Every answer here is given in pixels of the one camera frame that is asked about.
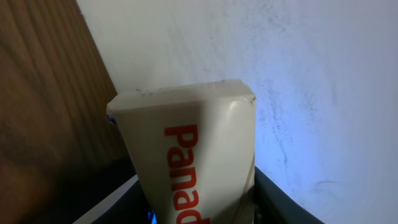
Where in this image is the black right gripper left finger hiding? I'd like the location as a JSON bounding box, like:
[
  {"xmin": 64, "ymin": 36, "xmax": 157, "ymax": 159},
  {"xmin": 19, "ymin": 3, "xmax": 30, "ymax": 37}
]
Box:
[{"xmin": 73, "ymin": 175, "xmax": 155, "ymax": 224}]

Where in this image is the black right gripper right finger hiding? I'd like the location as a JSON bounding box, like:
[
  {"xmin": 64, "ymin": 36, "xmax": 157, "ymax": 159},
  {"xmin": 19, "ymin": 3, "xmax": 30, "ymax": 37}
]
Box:
[{"xmin": 254, "ymin": 167, "xmax": 323, "ymax": 224}]

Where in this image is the white Panadol box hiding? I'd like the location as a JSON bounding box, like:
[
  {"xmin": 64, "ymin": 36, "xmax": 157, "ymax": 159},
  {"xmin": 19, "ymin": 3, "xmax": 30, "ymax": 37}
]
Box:
[{"xmin": 107, "ymin": 80, "xmax": 256, "ymax": 223}]

